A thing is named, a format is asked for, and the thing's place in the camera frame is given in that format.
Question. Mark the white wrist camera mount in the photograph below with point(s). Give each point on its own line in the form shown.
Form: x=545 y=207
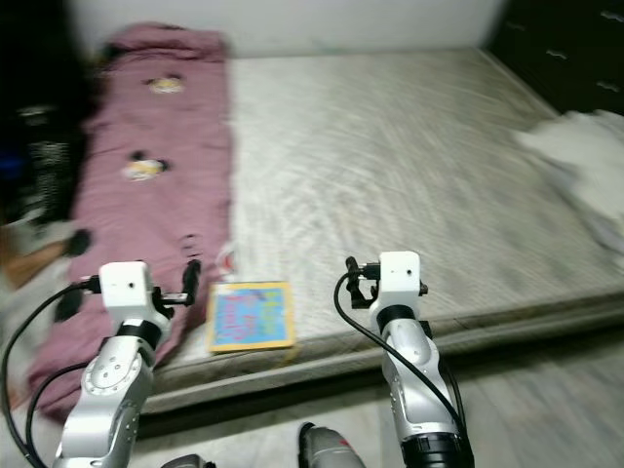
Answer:
x=402 y=278
x=127 y=288

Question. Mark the black tufted headboard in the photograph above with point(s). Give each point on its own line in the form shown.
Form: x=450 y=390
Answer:
x=561 y=49

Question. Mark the beige quilted mattress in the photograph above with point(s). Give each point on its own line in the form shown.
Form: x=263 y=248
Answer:
x=390 y=175

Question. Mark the colourful children's book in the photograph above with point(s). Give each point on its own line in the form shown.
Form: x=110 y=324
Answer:
x=251 y=317

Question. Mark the pink cartoon print blanket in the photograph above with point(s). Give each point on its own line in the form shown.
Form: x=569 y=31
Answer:
x=156 y=214

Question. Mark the cream white pillow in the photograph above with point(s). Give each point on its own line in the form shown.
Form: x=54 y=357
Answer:
x=575 y=166

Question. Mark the black white-printed bag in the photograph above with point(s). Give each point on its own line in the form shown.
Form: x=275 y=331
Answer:
x=51 y=166

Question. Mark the grey robot left leg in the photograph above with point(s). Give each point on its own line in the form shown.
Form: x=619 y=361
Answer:
x=187 y=461

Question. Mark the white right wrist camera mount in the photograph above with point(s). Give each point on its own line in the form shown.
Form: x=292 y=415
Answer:
x=402 y=278

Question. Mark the grey robot leg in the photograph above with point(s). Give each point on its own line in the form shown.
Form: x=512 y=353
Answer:
x=336 y=450
x=187 y=461

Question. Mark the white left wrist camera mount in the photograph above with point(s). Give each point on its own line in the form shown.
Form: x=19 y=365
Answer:
x=127 y=288

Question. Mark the grey robot right leg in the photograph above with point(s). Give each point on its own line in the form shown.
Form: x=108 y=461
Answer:
x=336 y=450

